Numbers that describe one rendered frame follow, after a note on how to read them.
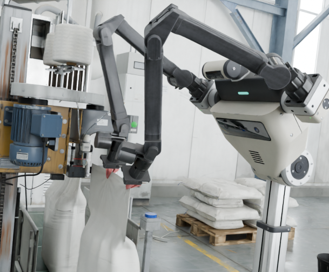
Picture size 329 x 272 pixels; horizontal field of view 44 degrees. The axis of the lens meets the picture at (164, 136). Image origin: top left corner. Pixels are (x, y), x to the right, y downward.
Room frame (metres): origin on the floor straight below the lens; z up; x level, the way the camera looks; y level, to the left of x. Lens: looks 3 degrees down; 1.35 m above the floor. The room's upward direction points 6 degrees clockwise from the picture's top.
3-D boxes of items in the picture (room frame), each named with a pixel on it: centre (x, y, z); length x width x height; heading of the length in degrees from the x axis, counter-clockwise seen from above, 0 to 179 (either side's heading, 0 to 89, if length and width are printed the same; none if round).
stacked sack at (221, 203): (4.82, -0.68, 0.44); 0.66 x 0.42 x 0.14; 22
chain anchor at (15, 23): (1.82, 0.70, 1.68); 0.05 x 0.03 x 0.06; 118
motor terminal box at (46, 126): (1.64, 0.47, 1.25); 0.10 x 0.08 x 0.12; 143
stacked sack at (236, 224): (4.80, -0.68, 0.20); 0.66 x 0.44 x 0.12; 28
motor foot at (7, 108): (1.76, 0.63, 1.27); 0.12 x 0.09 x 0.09; 118
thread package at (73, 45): (1.78, 0.43, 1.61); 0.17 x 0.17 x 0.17
